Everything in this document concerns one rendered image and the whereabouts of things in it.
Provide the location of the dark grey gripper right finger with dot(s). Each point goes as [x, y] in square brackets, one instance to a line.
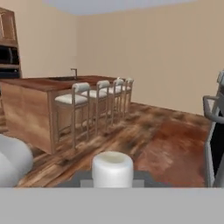
[151, 179]

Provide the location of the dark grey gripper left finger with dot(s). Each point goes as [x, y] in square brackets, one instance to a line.
[73, 178]

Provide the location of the white rounded object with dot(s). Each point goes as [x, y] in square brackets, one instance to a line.
[13, 163]

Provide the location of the wooden stool with white cushion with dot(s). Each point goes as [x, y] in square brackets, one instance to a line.
[70, 99]
[96, 94]
[115, 89]
[128, 84]

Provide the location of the wooden kitchen island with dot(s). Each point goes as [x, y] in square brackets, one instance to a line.
[27, 110]

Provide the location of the dark sink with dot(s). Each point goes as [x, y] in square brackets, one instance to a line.
[62, 78]

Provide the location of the dark metal tap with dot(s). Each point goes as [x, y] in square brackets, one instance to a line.
[75, 73]

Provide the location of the wooden wall cupboard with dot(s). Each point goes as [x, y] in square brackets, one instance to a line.
[7, 27]

